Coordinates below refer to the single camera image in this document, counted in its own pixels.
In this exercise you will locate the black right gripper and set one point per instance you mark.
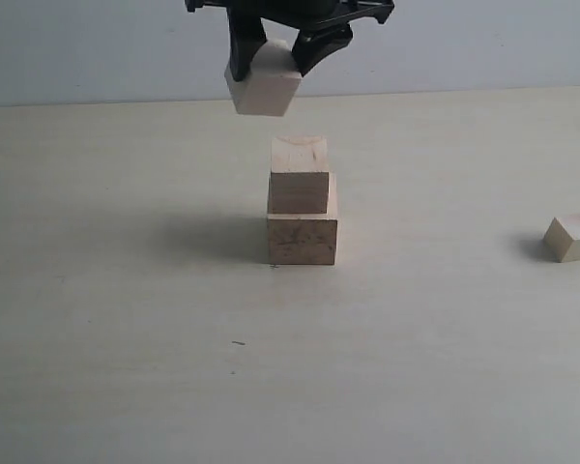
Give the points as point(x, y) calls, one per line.
point(323, 27)

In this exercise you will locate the smallest wooden cube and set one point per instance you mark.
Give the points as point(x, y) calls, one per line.
point(562, 237)

